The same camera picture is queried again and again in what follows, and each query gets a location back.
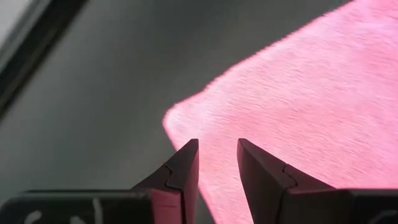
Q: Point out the black metal table frame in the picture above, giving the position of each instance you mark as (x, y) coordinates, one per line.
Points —
(37, 46)

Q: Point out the pink microfiber towel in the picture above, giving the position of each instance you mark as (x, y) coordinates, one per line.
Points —
(295, 93)

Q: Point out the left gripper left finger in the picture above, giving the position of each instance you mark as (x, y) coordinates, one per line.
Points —
(183, 168)

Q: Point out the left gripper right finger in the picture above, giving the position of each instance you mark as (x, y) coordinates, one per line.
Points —
(264, 180)

